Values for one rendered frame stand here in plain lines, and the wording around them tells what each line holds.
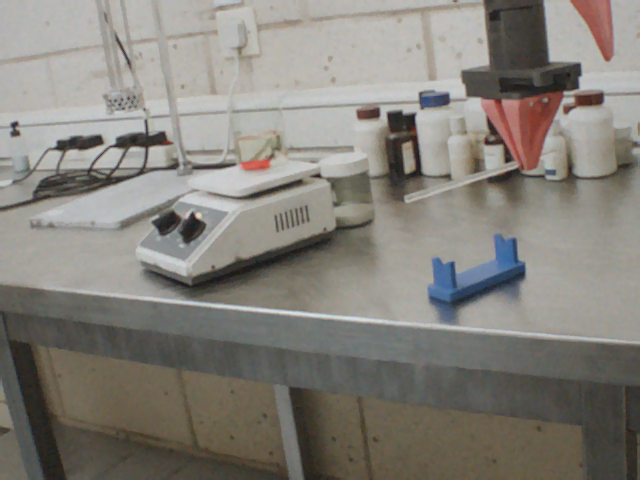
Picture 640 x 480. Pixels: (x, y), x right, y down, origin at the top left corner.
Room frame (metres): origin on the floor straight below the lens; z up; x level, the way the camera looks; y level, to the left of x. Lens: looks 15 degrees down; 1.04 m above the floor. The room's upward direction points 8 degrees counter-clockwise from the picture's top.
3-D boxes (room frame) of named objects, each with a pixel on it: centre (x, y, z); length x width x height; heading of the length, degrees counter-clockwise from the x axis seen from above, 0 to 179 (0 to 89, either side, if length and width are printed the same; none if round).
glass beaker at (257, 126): (1.05, 0.05, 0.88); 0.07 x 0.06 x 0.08; 103
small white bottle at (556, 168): (1.16, -0.33, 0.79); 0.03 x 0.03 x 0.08
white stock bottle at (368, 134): (1.35, -0.10, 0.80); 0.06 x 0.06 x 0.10
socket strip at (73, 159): (1.80, 0.40, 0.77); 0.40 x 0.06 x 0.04; 55
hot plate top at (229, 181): (1.05, 0.06, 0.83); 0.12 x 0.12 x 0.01; 35
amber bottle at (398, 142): (1.30, -0.14, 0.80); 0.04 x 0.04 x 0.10
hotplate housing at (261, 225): (1.03, 0.08, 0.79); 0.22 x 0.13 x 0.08; 125
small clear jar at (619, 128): (1.20, -0.42, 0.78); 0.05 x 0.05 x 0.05
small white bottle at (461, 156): (1.24, -0.21, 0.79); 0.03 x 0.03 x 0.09
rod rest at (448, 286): (0.81, -0.14, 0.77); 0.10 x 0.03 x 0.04; 122
